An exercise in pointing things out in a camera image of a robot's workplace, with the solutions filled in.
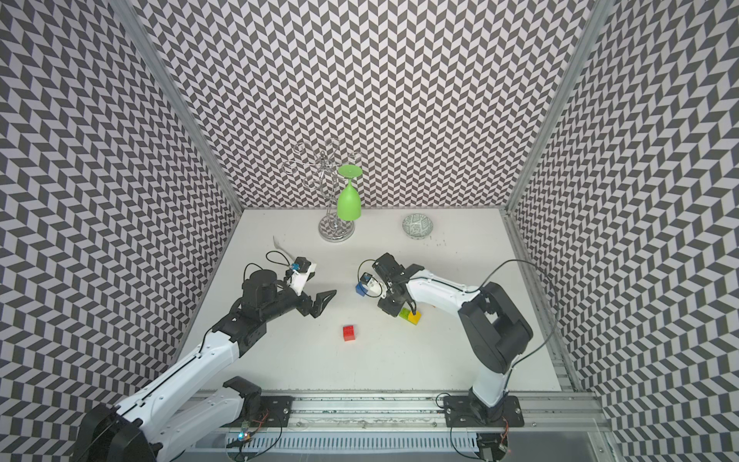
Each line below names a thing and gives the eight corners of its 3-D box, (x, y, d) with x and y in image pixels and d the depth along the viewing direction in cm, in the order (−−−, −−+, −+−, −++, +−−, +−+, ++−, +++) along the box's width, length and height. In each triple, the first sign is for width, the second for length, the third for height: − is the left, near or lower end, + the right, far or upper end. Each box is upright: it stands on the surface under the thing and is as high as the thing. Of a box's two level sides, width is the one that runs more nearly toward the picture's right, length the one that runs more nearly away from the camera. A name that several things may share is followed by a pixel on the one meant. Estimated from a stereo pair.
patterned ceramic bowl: (407, 241, 110) (408, 231, 106) (401, 226, 115) (401, 216, 111) (431, 236, 112) (433, 226, 107) (424, 221, 117) (426, 211, 112)
